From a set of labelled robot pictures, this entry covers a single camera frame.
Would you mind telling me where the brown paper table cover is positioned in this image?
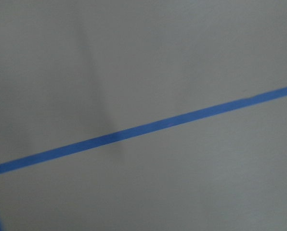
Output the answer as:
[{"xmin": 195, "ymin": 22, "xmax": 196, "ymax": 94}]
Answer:
[{"xmin": 0, "ymin": 0, "xmax": 287, "ymax": 231}]

